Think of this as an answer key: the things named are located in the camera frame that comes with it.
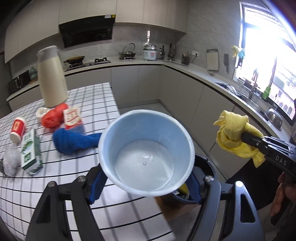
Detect yellow cloth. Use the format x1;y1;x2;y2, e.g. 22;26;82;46
214;110;265;168

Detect green carton box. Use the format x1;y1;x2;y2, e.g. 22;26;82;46
21;129;43;176

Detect clear plastic bag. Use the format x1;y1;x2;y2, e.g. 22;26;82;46
3;146;21;177

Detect blue cloth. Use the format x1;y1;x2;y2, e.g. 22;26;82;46
53;128;102;155

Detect red paper cup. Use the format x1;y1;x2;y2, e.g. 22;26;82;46
10;116;27;144

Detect light blue plastic cup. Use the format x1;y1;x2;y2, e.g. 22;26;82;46
98;109;195;197

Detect red plastic bag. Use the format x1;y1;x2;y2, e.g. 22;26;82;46
41;103;68;128

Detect black trash bucket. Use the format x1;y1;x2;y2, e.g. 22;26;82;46
160;154;216;208

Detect kitchen faucet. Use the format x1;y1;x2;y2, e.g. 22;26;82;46
248;69;258;100

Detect person's right hand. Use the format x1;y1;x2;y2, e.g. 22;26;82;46
270;172;296;216

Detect steel bowl by sink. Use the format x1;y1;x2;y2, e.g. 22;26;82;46
265;108;283;131

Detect green dish soap bottle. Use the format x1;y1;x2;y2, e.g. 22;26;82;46
261;85;271;100

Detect steel wool scrubber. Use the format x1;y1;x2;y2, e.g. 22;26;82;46
0;159;5;174

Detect yellow blue rubber gloves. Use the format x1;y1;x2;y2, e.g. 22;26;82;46
231;45;245;59

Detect black cleaver knife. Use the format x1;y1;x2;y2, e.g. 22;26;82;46
223;54;230;74

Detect white cutting board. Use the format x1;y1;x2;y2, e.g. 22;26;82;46
206;49;219;71

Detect red white carton box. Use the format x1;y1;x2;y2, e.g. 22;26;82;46
63;106;83;130

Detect utensil holder cup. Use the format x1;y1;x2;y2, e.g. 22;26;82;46
181;52;191;65

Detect white crumpled tissue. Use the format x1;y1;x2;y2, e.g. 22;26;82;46
36;108;50;121

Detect knife block utensils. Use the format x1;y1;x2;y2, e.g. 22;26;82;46
168;43;176;61

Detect dark bottle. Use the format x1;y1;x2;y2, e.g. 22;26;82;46
159;45;165;59

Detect beige thermos jug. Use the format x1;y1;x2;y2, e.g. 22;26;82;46
37;45;68;108

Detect white rice cooker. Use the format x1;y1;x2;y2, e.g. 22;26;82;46
142;44;157;61

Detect black microwave oven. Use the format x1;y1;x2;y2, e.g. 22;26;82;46
8;70;31;94

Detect green ceramic vase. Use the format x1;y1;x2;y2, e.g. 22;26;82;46
30;66;38;81

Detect glass lid pot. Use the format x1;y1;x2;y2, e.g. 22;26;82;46
119;43;136;60

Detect frying pan on stove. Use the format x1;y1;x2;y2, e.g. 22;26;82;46
64;56;85;65

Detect gas stove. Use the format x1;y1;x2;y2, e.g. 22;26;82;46
65;57;111;71

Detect black range hood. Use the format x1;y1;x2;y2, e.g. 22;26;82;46
59;15;115;48

